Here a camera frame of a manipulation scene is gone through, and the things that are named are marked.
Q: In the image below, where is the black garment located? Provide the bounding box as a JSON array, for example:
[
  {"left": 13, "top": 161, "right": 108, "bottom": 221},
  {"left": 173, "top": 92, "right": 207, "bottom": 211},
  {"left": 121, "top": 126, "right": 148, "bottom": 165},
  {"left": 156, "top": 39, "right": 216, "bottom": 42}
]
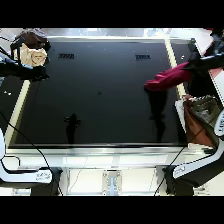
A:
[{"left": 185, "top": 68, "right": 218, "bottom": 101}]

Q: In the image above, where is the brown garment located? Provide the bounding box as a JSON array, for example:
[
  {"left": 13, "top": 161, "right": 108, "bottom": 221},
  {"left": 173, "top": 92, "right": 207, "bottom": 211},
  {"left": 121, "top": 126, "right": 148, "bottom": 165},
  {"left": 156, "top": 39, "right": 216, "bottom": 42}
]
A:
[
  {"left": 182, "top": 96, "right": 217, "bottom": 148},
  {"left": 17, "top": 28, "right": 52, "bottom": 51}
]

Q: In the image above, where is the grey garment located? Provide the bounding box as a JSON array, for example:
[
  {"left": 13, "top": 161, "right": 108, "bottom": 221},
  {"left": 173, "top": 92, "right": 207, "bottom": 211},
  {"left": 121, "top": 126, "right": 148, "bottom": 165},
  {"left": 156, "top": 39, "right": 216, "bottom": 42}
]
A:
[{"left": 191, "top": 95, "right": 224, "bottom": 130}]

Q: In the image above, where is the black cable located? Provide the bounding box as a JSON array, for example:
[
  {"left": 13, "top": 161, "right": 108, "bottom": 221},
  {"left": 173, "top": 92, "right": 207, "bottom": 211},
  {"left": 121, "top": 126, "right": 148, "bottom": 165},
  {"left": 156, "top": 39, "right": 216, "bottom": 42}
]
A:
[
  {"left": 154, "top": 145, "right": 190, "bottom": 197},
  {"left": 67, "top": 155, "right": 90, "bottom": 193},
  {"left": 0, "top": 111, "right": 64, "bottom": 197}
]

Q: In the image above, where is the red T-shirt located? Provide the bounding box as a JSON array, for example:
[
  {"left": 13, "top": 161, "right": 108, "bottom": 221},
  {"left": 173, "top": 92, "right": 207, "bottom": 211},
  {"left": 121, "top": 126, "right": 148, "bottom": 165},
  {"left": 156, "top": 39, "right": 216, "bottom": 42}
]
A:
[{"left": 143, "top": 61, "right": 194, "bottom": 93}]

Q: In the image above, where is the beige garment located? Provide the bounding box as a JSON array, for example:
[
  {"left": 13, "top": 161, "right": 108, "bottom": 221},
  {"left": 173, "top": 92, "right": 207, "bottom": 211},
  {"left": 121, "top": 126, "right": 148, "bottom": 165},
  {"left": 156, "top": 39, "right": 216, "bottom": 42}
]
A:
[{"left": 19, "top": 42, "right": 48, "bottom": 68}]

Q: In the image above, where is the silver frame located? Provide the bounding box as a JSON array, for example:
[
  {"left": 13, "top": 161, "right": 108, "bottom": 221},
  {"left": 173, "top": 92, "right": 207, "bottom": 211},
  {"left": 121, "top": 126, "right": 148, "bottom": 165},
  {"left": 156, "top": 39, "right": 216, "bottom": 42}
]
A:
[{"left": 6, "top": 143, "right": 224, "bottom": 197}]

